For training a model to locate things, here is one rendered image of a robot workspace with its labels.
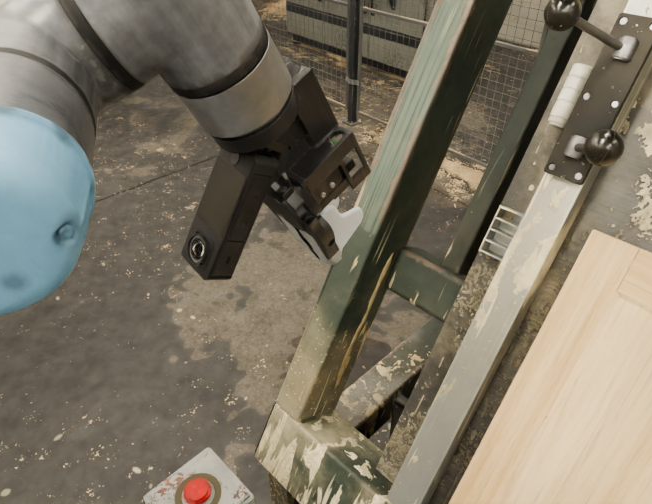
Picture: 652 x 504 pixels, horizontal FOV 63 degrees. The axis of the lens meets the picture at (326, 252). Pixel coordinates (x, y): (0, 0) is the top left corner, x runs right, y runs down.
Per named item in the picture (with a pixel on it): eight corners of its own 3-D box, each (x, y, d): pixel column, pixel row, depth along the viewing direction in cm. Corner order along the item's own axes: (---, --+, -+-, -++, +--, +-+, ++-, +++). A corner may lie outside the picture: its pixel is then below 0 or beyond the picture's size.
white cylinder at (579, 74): (577, 67, 70) (549, 125, 72) (571, 60, 68) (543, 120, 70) (599, 73, 69) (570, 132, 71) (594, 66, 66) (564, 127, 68)
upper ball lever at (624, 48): (610, 68, 65) (530, 23, 60) (626, 37, 64) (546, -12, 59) (636, 70, 62) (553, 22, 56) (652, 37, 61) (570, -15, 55)
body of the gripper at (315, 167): (375, 178, 47) (328, 73, 38) (309, 247, 46) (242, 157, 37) (320, 146, 52) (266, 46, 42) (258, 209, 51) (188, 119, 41)
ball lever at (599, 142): (552, 156, 67) (582, 158, 54) (566, 127, 66) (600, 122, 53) (581, 167, 67) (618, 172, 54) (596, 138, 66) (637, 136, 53)
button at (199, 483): (179, 496, 79) (177, 489, 78) (202, 478, 82) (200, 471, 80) (195, 515, 77) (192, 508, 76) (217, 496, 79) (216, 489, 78)
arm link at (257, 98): (207, 114, 33) (148, 76, 38) (242, 161, 37) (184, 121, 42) (291, 35, 34) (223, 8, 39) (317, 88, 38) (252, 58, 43)
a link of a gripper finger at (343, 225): (384, 242, 55) (357, 188, 47) (345, 284, 54) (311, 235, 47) (364, 228, 57) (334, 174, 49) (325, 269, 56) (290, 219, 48)
